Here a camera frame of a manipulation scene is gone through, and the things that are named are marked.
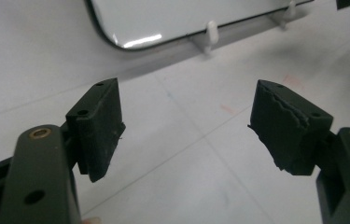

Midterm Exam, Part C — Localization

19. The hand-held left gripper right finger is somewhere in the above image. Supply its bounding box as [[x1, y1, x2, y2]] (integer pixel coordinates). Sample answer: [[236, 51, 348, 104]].
[[247, 78, 335, 177]]

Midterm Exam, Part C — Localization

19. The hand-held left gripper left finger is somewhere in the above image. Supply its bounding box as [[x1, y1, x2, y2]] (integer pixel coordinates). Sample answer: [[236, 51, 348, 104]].
[[65, 77, 127, 184]]

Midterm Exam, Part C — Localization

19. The white whiteboard stand foot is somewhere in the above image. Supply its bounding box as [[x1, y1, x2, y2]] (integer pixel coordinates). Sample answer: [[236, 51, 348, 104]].
[[190, 20, 220, 56], [269, 0, 299, 31]]

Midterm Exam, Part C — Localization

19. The white whiteboard with black rim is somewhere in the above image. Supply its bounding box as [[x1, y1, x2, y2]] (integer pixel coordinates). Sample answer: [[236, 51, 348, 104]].
[[83, 0, 315, 51]]

